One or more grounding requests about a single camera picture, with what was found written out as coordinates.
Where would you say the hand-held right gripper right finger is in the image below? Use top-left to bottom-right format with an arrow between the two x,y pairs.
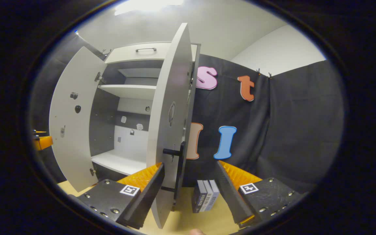
216,160 -> 303,229

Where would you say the black door handle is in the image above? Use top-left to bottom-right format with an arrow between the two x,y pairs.
160,141 -> 186,210

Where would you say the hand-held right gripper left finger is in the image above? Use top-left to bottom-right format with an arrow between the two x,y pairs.
76,162 -> 165,230

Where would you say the grey book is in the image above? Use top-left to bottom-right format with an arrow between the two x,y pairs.
202,180 -> 214,212

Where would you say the white cabinet shelf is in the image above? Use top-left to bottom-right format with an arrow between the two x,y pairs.
98,84 -> 157,100

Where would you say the white cabinet drawer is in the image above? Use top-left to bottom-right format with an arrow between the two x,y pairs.
105,42 -> 198,64

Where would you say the dark book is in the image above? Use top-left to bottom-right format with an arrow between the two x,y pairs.
192,180 -> 207,213

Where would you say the white cabinet door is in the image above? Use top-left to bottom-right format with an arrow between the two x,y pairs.
146,22 -> 193,229
49,46 -> 107,193

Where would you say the grey and white cabinet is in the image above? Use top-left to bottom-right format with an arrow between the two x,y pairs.
88,42 -> 201,183

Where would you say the light blue book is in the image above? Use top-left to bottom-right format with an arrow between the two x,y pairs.
209,179 -> 220,209

